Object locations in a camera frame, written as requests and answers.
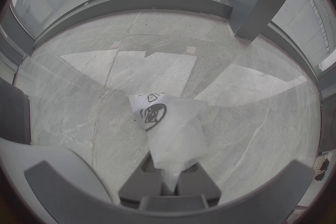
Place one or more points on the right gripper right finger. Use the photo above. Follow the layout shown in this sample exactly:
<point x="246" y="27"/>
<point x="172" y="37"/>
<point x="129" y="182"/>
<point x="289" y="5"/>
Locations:
<point x="196" y="186"/>

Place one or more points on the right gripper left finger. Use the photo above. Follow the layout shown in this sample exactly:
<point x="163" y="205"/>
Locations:
<point x="143" y="186"/>

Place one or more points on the white printed wrapper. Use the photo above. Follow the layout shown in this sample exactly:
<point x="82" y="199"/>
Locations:
<point x="173" y="133"/>

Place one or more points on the white perforated basket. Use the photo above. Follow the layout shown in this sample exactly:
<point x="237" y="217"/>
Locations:
<point x="321" y="170"/>

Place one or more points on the black garment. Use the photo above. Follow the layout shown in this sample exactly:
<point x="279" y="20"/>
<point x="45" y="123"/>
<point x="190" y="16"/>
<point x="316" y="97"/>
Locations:
<point x="324" y="165"/>

